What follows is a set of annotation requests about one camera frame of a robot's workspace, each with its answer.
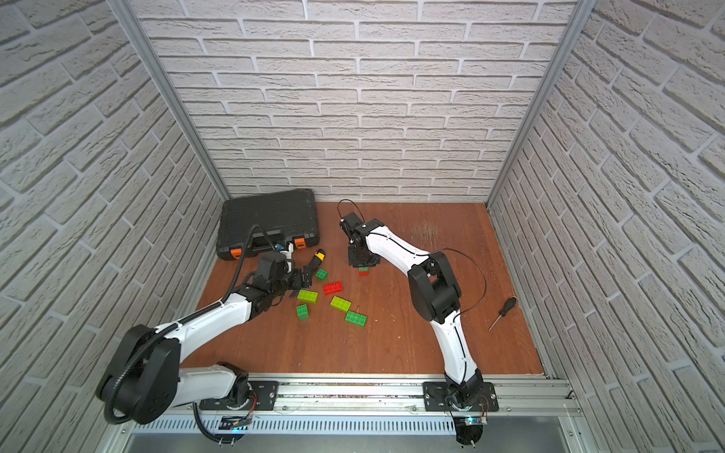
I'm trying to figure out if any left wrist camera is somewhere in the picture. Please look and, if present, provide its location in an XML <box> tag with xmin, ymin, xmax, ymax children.
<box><xmin>275</xmin><ymin>242</ymin><xmax>295</xmax><ymax>257</ymax></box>

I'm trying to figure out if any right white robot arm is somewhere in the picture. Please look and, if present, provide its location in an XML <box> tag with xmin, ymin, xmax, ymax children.
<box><xmin>340</xmin><ymin>213</ymin><xmax>483</xmax><ymax>410</ymax></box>

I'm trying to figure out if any black handled screwdriver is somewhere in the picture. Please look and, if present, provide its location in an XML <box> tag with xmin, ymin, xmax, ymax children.
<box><xmin>489</xmin><ymin>296</ymin><xmax>518</xmax><ymax>331</ymax></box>

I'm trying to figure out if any red 2x4 lego brick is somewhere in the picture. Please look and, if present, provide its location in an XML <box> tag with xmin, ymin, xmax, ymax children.
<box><xmin>323</xmin><ymin>281</ymin><xmax>344</xmax><ymax>296</ymax></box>

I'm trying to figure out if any black plastic tool case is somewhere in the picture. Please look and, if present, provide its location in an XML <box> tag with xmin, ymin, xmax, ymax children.
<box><xmin>216</xmin><ymin>189</ymin><xmax>320</xmax><ymax>260</ymax></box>

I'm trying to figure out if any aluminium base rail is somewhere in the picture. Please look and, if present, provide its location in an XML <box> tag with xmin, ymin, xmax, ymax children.
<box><xmin>197</xmin><ymin>373</ymin><xmax>585</xmax><ymax>437</ymax></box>

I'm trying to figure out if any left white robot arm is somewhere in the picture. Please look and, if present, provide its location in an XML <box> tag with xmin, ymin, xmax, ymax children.
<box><xmin>96</xmin><ymin>249</ymin><xmax>326</xmax><ymax>425</ymax></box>

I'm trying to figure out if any lime 2x4 lego brick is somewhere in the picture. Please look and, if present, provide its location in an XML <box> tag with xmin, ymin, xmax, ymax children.
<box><xmin>298</xmin><ymin>290</ymin><xmax>319</xmax><ymax>304</ymax></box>

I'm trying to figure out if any green 2x4 lego brick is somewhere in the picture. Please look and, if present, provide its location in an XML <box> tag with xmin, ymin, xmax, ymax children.
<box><xmin>345</xmin><ymin>311</ymin><xmax>367</xmax><ymax>327</ymax></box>

